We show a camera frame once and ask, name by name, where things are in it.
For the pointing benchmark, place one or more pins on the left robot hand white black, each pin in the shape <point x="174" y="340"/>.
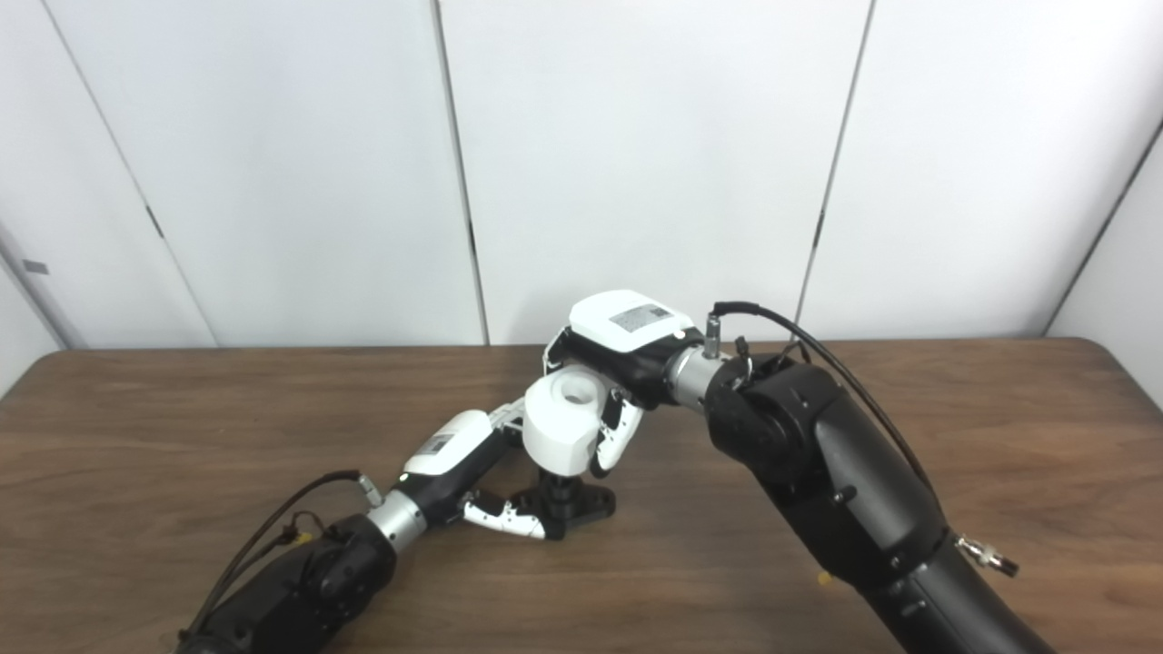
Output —
<point x="450" y="450"/>

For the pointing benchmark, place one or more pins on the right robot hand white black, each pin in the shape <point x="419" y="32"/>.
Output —
<point x="627" y="341"/>

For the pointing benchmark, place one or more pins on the round white plastic piece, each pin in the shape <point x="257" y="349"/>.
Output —
<point x="559" y="427"/>

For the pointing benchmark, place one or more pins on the black flanged holder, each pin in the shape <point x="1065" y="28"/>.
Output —
<point x="586" y="504"/>

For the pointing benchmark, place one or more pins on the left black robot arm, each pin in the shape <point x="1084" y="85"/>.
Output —
<point x="309" y="581"/>

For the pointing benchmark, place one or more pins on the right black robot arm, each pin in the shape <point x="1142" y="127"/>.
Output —
<point x="845" y="481"/>

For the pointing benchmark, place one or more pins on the silver connector plug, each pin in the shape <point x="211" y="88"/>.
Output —
<point x="986" y="554"/>

